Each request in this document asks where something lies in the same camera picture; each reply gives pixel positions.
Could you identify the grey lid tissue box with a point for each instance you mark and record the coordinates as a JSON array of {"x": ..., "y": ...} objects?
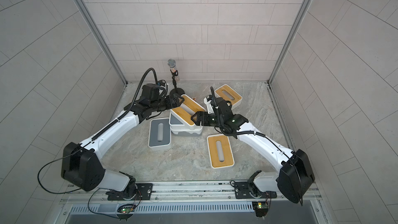
[
  {"x": 160, "y": 134},
  {"x": 177, "y": 125}
]

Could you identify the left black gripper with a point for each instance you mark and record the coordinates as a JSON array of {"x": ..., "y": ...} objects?
[{"x": 174, "y": 103}]

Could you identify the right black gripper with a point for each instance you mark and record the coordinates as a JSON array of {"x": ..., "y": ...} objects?
[{"x": 205, "y": 118}]

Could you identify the left circuit board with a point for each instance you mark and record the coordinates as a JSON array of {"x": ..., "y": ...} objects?
[{"x": 124, "y": 212}]

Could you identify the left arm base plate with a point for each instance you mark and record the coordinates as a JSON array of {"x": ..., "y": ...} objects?
[{"x": 140, "y": 191}]

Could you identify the right circuit board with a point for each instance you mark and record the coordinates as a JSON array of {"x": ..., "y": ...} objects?
[{"x": 261, "y": 209}]

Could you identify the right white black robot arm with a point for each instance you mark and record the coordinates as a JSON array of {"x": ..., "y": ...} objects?
[{"x": 294, "y": 172}]

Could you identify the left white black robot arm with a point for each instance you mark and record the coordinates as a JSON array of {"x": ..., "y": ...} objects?
[{"x": 81, "y": 163}]

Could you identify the wooden lid tissue box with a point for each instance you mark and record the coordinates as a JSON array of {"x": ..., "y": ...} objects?
[
  {"x": 186, "y": 110},
  {"x": 229, "y": 94},
  {"x": 220, "y": 152}
]

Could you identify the circuit board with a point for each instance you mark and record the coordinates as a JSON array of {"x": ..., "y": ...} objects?
[
  {"x": 261, "y": 209},
  {"x": 124, "y": 212}
]

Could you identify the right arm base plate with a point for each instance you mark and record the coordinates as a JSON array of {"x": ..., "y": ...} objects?
[{"x": 246, "y": 190}]

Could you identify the aluminium mounting rail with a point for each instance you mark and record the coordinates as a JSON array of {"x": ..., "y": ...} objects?
[{"x": 166, "y": 191}]

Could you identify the black microphone stand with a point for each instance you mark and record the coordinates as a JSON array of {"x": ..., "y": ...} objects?
[{"x": 175, "y": 78}]

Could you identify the white lid tissue box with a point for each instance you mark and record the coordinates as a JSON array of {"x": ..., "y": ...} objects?
[{"x": 187, "y": 132}]

